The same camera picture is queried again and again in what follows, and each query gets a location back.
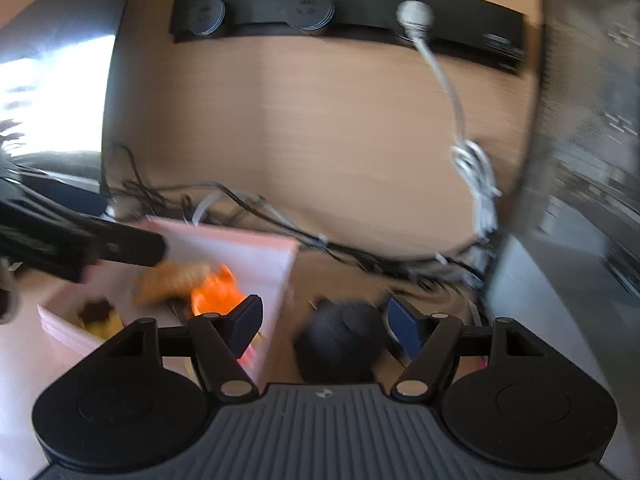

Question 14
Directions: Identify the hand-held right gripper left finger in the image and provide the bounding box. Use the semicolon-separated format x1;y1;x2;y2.
107;294;265;399

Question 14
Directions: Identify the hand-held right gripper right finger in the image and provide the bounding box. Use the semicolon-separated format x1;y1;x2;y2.
386;296;544;402

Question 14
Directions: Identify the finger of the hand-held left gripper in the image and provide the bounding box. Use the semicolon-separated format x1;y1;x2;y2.
89;219;169;267

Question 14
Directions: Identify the orange plastic toy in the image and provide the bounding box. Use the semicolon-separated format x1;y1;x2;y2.
190;266;248;317

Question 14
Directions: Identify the orange patched plush toy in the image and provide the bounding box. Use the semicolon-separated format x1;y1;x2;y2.
131;260;216;306

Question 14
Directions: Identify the pink cardboard box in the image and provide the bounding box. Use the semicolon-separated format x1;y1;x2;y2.
37;215;301;386

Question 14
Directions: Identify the black plush ball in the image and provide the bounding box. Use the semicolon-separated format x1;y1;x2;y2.
292;297;396;383

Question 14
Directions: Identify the black flower cookie toy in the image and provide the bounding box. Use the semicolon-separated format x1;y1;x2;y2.
75;299;125;341

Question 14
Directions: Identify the computer monitor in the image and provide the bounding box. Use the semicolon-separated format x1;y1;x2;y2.
0;0;143;196

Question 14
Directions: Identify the thick white cable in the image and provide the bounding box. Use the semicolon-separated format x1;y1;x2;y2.
191;194;223;227

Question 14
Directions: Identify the black cable bundle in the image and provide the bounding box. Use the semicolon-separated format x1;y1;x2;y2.
102;145;483;293

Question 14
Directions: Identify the coiled white power cable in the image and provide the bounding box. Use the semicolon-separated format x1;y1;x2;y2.
396;0;503;241

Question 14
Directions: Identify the black wall socket strip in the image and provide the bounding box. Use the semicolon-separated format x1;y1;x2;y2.
170;0;526;76

